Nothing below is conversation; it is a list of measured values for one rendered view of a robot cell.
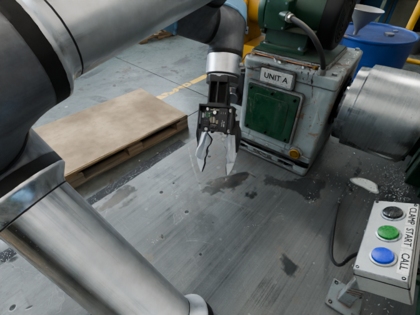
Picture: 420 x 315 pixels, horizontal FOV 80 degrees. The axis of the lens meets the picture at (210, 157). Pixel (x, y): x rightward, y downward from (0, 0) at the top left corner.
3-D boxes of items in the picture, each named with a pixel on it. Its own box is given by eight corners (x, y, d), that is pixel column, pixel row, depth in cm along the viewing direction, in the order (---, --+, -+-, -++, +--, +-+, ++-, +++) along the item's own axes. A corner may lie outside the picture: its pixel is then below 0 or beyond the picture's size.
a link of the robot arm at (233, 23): (201, 1, 53) (232, 14, 57) (197, 55, 54) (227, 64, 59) (224, -15, 46) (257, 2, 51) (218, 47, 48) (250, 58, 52)
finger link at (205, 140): (184, 170, 54) (197, 129, 53) (191, 166, 60) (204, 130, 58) (197, 175, 54) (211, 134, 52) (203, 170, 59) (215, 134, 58)
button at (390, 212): (385, 211, 47) (384, 204, 46) (405, 214, 45) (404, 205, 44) (382, 222, 45) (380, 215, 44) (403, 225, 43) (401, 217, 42)
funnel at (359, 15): (345, 36, 210) (356, 1, 193) (375, 42, 198) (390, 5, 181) (333, 43, 196) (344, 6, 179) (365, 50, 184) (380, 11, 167)
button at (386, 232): (380, 230, 44) (378, 222, 43) (401, 234, 42) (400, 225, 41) (377, 242, 42) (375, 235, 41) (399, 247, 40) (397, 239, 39)
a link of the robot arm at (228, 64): (210, 61, 58) (245, 63, 56) (209, 81, 58) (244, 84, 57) (204, 51, 50) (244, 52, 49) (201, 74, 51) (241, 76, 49)
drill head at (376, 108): (310, 108, 101) (330, 43, 84) (415, 141, 85) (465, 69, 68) (284, 138, 86) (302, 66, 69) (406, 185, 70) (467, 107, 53)
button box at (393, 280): (377, 219, 51) (373, 198, 49) (423, 224, 46) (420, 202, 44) (357, 289, 41) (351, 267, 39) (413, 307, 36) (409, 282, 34)
